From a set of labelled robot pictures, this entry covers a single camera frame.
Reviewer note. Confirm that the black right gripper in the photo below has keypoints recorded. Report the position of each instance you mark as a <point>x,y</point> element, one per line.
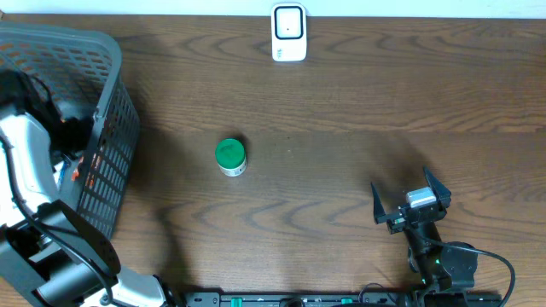
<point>444,192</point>

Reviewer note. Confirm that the green lid white jar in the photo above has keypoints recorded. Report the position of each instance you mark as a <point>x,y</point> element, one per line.
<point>231,157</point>

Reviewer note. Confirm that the white blue medicine box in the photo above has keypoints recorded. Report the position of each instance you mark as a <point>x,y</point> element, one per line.
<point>59,172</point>

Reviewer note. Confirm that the red Top candy bar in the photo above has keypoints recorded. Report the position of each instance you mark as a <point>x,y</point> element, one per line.
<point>91,178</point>

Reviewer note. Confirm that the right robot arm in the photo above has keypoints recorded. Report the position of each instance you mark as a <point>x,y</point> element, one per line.
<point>446,268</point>

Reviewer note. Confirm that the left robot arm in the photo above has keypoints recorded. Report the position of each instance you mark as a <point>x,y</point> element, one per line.
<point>50,254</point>

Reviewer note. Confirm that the white barcode scanner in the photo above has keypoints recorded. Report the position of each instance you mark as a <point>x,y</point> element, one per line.
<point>288,32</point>

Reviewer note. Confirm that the grey plastic mesh basket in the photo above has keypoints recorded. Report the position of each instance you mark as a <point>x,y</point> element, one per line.
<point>79,71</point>

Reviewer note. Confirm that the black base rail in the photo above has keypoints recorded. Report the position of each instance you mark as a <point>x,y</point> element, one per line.
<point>373,298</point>

